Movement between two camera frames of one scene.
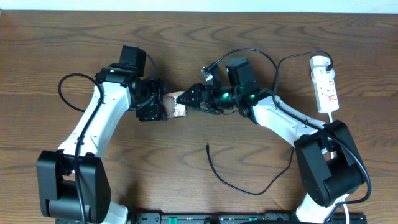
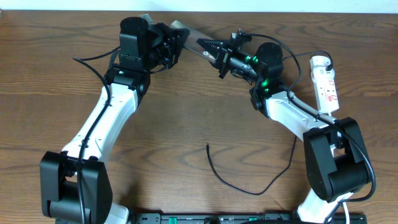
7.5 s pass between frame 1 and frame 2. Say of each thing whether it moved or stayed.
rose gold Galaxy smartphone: moved
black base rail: stayed
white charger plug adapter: stayed
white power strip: stayed
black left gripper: moved
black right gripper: moved
